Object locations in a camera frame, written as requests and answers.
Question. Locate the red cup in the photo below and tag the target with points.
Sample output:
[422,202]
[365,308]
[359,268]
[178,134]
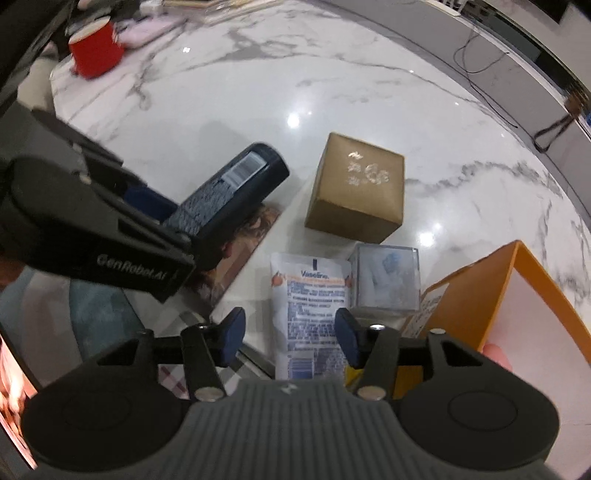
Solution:
[94,50]

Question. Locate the pink rounded object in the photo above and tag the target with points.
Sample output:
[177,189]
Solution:
[497,355]

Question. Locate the teal rug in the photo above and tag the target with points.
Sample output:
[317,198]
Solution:
[92,304]

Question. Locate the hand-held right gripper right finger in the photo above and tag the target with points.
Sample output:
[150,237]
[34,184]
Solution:
[346,339]

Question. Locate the brown flat packet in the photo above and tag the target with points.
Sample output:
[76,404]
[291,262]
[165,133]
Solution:
[240,258]

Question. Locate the brown cardboard box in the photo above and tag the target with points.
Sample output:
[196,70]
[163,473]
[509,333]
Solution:
[351,203]

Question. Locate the clear plastic box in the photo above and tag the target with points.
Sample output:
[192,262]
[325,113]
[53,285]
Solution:
[383,281]

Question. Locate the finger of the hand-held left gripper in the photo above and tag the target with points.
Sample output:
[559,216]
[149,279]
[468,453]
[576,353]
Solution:
[145,201]
[157,234]

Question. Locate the dark navy bottle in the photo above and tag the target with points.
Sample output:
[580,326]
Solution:
[244,198]

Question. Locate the orange cardboard box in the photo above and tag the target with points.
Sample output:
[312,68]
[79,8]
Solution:
[471,295]

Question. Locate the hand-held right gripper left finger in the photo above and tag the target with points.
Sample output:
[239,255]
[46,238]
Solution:
[233,334]

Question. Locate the white lotion tube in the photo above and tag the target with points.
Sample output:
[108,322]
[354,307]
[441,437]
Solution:
[309,314]

